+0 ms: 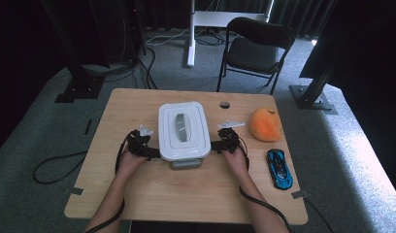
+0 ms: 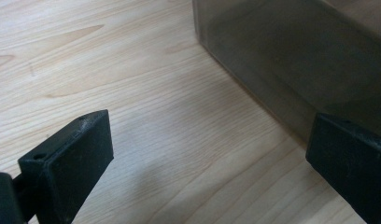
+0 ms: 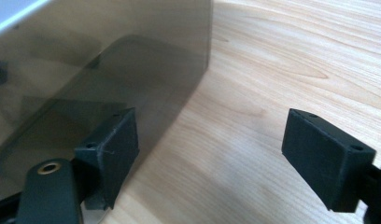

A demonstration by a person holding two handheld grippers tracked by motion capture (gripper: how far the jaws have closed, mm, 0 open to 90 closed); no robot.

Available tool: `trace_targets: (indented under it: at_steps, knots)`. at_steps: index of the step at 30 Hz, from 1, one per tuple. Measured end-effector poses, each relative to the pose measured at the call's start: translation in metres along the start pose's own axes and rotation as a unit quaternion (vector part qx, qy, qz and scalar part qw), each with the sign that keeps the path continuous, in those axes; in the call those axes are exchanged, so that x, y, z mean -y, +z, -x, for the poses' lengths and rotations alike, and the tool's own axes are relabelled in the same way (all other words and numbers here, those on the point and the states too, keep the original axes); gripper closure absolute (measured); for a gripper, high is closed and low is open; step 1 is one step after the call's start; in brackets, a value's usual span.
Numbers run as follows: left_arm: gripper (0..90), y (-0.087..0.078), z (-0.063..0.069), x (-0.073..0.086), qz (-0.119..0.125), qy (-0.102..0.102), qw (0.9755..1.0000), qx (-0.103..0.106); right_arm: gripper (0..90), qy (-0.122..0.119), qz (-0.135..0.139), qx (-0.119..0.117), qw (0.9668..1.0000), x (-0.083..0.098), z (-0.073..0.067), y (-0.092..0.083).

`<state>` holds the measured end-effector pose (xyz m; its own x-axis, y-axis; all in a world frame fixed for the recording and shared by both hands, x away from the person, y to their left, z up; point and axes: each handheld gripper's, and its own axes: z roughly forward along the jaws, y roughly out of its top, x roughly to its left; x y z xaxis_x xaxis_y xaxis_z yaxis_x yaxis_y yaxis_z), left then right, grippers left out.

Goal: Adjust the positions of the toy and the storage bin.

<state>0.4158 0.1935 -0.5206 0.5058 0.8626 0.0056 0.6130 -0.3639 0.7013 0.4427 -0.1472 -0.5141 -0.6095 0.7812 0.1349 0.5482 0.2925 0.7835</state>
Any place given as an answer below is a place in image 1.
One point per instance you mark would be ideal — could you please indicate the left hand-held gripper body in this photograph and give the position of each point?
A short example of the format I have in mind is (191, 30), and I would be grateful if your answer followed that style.
(136, 142)

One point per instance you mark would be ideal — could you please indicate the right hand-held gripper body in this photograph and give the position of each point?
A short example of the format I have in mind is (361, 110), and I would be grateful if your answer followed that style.
(230, 140)

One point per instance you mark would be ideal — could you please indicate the white lidded plastic container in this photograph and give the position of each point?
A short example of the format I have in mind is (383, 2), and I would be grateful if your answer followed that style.
(168, 129)

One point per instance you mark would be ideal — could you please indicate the clear storage box grey latches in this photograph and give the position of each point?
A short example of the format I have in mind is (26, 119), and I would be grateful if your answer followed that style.
(186, 163)

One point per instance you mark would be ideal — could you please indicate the orange plush toy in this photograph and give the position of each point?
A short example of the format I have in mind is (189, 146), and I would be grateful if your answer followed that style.
(265, 124)

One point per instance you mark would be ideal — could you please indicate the blue toy car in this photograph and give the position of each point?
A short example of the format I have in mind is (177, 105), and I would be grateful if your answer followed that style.
(279, 170)

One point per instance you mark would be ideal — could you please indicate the person's left hand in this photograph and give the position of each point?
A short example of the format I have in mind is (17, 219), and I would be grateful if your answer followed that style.
(129, 163)

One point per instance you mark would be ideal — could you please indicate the person's right hand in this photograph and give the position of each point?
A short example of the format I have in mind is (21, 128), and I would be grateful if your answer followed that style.
(239, 163)

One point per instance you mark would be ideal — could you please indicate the small black strip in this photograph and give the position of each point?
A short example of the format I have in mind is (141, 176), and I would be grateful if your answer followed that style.
(88, 126)

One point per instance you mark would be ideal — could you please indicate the grey tape piece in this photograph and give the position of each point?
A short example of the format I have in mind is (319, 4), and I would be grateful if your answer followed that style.
(74, 191)
(300, 194)

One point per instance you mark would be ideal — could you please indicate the black metal stand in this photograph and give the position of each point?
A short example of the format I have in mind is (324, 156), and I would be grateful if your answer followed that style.
(79, 87)
(311, 97)

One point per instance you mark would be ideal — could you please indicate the black folding chair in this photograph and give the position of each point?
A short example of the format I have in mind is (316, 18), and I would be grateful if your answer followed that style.
(252, 53)

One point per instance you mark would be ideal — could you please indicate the dark equipment rack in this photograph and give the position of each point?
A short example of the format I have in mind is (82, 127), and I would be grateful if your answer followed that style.
(121, 29)

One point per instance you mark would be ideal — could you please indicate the white desk frame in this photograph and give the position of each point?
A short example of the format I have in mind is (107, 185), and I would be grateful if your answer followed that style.
(215, 17)

